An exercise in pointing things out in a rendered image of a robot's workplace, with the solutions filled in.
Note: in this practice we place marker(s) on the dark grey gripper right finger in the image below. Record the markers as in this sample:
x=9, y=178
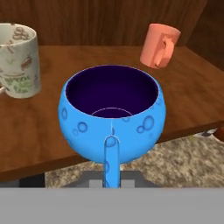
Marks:
x=132, y=176

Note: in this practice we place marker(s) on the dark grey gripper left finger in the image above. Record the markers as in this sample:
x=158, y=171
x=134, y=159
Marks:
x=87, y=177

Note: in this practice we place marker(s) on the blue bubble-patterned mug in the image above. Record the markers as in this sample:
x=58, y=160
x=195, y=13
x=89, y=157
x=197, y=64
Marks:
x=87, y=137

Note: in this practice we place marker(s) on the white and dark small object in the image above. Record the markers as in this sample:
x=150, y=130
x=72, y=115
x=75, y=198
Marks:
x=208, y=132

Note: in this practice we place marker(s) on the white printed mug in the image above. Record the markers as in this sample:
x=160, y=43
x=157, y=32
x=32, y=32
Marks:
x=20, y=67

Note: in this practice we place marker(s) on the salmon pink mug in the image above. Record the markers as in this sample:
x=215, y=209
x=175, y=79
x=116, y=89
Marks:
x=153, y=43

